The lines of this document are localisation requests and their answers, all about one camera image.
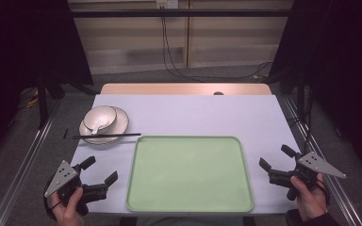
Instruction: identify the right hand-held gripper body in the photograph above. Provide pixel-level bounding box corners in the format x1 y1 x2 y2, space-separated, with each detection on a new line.
268 152 348 202

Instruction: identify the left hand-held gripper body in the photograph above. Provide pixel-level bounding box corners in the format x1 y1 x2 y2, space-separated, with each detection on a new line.
43 159 108 218

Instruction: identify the person's left hand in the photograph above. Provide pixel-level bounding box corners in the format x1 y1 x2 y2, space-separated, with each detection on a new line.
50 186 87 226

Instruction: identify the person's right hand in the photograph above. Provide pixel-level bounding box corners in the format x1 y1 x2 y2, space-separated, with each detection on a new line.
289 172 328 222

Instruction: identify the black chopstick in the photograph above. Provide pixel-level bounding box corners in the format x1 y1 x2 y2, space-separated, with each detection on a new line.
72 132 142 139
72 134 140 140

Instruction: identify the white ceramic spoon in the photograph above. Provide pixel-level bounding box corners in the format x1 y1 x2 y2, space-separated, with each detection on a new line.
90 123 106 137

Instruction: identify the white ceramic bowl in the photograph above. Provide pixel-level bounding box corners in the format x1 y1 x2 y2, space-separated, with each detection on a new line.
82 105 119 136

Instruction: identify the white ceramic plate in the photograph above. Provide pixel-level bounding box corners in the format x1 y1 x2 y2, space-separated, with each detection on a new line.
78 105 130 146

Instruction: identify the black metal stand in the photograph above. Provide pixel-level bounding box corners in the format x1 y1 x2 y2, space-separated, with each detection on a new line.
36 74 51 130

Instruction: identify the light green tray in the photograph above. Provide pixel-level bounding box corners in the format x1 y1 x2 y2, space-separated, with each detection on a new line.
125 135 255 214

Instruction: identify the pale lavender table mat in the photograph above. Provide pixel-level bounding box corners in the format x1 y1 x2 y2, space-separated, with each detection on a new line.
70 93 302 218

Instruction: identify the black curtain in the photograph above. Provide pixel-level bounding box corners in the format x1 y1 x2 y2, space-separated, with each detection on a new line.
0 0 94 168
268 0 362 182

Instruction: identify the wooden table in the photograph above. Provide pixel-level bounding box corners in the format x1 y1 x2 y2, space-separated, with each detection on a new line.
100 82 273 96

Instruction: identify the black horizontal bar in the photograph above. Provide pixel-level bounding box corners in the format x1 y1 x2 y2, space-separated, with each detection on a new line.
70 8 294 19

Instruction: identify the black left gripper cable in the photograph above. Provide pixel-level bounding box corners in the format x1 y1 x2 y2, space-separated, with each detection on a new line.
42 177 59 222

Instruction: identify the metal floor rail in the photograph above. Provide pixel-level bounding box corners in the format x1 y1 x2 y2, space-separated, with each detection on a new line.
0 99 62 226
283 96 362 226

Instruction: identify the yellow cable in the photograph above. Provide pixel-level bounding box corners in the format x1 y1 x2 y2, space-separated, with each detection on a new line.
25 89 40 109

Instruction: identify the black wall cable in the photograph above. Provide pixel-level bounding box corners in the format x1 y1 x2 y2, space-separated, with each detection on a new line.
160 15 273 81

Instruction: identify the white wall socket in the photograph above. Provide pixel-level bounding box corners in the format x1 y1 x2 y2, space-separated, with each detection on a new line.
156 0 179 9

